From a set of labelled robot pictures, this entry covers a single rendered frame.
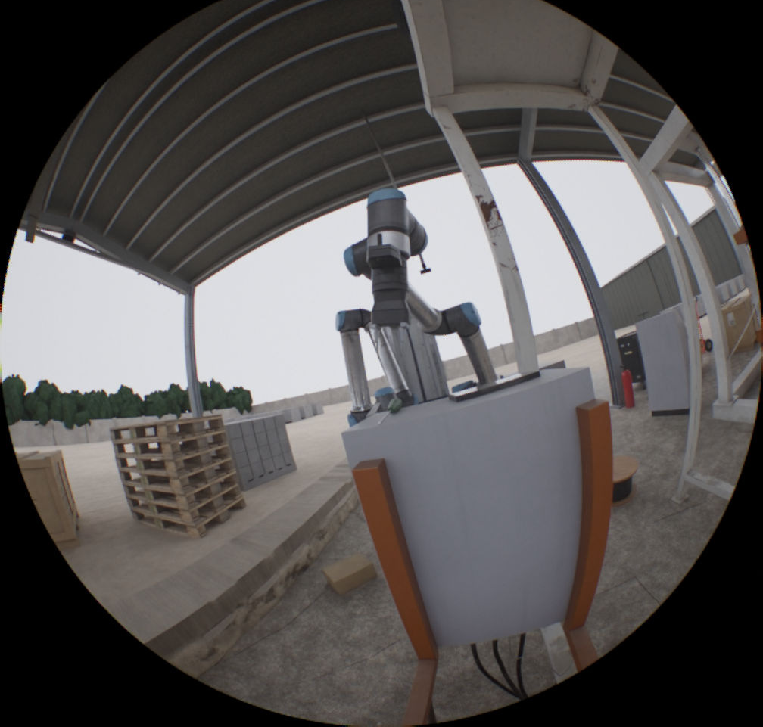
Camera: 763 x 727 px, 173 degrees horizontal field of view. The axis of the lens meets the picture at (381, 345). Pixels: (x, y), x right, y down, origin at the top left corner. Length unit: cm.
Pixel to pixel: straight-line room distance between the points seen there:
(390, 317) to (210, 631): 174
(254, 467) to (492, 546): 330
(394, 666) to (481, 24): 270
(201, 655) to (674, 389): 439
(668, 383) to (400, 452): 341
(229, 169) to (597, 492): 488
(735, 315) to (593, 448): 556
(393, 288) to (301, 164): 418
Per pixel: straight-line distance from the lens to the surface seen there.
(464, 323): 110
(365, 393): 143
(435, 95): 130
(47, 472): 285
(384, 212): 54
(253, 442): 357
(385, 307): 49
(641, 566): 176
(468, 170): 106
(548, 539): 50
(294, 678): 159
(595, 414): 39
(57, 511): 290
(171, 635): 164
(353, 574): 186
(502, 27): 141
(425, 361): 175
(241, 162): 461
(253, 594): 188
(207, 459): 252
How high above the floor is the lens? 131
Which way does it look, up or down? 9 degrees up
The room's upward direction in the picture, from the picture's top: 13 degrees counter-clockwise
